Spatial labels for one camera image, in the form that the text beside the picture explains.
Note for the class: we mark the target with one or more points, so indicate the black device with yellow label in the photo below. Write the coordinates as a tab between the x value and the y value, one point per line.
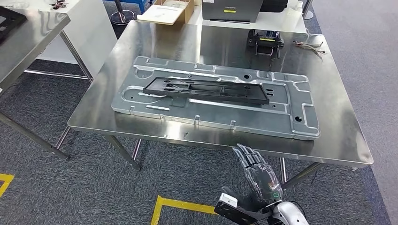
266	42

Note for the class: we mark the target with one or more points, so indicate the chrome stanchion post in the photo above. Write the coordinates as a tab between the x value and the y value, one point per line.
122	15

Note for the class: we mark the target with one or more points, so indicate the small red black connector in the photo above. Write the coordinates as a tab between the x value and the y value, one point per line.
58	4

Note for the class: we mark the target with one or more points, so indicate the white cabinet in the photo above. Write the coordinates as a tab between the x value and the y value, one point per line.
90	31

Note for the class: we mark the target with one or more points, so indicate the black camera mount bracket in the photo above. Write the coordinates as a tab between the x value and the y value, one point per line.
236	214

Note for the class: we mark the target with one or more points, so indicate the steel side table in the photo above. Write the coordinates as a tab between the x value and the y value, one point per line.
34	37

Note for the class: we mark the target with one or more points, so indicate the black plastic plate bracket part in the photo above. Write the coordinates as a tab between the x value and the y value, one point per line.
205	91
11	23

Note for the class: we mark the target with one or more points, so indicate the cardboard box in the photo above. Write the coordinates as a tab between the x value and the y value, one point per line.
168	14

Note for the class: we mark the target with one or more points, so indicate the black case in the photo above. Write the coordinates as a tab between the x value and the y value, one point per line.
273	5

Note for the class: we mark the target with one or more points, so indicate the grey box with yellow label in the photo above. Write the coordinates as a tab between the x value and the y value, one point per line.
231	9

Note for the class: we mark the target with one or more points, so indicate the grey stamped metal panel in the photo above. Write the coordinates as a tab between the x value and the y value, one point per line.
217	121

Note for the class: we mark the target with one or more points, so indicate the steel workbench table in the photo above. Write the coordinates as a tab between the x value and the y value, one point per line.
174	40

